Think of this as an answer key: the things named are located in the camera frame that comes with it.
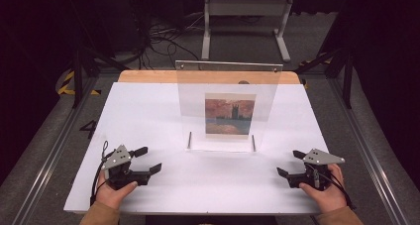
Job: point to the black metal stand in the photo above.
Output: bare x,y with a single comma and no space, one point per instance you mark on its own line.
346,76
78,76

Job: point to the person's left hand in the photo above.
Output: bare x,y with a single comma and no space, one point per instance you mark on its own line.
114,195

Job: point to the aluminium floor rail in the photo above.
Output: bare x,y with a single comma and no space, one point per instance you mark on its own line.
366,145
56,149

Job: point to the picture card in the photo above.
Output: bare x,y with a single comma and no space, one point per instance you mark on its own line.
229,114

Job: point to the white metal stand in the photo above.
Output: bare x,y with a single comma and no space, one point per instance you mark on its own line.
246,7

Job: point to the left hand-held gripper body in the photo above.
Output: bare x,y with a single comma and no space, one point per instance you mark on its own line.
120,172

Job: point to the yellow black floor tape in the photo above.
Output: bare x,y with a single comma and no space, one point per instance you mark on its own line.
313,60
67,83

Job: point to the wooden table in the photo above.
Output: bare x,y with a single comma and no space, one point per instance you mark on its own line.
148,77

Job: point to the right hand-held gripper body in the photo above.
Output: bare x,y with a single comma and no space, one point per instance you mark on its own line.
322,158

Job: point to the white board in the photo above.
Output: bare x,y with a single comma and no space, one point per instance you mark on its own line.
138,112

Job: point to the clear acrylic photo frame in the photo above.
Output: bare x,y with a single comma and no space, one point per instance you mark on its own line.
191,99

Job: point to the person's right hand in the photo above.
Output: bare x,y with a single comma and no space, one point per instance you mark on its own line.
328,197

